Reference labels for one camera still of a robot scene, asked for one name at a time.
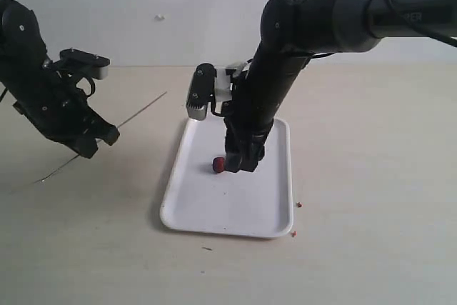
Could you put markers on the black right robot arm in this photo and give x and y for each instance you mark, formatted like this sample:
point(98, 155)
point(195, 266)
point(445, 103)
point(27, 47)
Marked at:
point(293, 32)

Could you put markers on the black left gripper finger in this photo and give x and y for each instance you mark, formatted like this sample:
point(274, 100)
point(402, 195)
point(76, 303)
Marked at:
point(84, 146)
point(104, 131)

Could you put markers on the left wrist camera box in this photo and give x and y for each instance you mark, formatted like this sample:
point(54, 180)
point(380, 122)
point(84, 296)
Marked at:
point(92, 65)

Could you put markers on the white rectangular plastic tray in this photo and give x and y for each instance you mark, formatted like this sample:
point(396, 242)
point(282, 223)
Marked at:
point(258, 204)

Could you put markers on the thin metal skewer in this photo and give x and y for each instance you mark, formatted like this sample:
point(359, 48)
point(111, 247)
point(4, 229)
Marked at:
point(133, 116)

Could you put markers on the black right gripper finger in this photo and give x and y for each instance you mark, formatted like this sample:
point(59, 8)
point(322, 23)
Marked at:
point(253, 152)
point(235, 155)

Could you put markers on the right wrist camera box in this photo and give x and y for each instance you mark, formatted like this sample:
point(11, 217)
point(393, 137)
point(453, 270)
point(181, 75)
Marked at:
point(212, 88)

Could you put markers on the red date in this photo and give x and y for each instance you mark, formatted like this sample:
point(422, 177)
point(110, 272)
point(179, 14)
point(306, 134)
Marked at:
point(218, 164)

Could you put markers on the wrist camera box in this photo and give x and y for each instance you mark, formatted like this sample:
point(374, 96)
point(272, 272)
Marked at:
point(92, 65)
point(212, 88)

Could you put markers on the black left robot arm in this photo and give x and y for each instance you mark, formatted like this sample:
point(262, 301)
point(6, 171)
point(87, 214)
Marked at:
point(21, 37)

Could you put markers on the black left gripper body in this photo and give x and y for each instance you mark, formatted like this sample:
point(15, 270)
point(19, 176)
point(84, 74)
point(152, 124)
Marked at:
point(53, 99)

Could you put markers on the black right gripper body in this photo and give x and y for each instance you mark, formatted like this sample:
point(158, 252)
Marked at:
point(255, 98)

